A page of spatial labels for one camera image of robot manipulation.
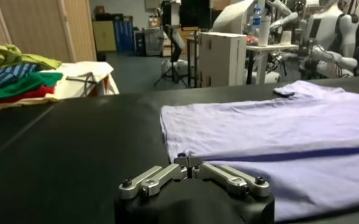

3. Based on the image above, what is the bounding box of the black tripod stand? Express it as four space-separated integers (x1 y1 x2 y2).
153 24 189 88

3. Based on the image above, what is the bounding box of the white curved device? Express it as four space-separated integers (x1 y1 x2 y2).
212 0 256 34

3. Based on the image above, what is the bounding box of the blue storage cabinet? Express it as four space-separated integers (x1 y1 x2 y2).
114 15 134 53

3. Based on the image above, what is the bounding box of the red garment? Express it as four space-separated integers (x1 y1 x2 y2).
0 86 55 107

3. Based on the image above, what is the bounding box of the white humanoid robot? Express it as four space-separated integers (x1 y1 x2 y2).
300 0 359 77

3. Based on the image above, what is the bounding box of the lime green garment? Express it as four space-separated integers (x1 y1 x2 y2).
0 44 62 75

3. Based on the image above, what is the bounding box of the lavender t-shirt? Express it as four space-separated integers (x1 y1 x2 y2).
160 79 359 223

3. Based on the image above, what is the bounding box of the beige garment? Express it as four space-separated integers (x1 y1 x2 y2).
0 94 58 111

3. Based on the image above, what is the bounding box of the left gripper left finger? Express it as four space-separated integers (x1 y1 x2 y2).
118 155 191 201

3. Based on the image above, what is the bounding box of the large black table cover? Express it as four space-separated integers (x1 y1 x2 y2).
0 75 359 224

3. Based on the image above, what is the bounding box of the pile of colourful clothes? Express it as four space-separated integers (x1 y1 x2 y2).
0 72 63 103

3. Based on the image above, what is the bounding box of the white paper cup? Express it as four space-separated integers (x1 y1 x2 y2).
280 30 292 46

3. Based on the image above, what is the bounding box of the white thermos bottle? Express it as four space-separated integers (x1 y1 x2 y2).
257 15 272 47

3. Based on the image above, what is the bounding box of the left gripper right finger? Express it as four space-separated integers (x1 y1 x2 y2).
190 155 271 199

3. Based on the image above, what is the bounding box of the blue striped garment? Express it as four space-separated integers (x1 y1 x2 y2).
0 63 41 89

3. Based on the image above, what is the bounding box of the small white robot base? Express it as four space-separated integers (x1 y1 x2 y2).
160 59 189 77

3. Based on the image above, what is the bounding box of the yellow cabinet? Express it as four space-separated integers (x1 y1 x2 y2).
92 20 118 52

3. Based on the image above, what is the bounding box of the black monitor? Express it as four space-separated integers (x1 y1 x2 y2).
179 0 212 30

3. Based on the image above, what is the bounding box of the white adjustable side table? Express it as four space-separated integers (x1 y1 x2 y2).
246 44 299 85

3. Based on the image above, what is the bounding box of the tall white cardboard box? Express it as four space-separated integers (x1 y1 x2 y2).
199 32 247 88

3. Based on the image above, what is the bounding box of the clear water bottle blue label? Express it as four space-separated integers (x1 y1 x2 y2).
252 5 262 29

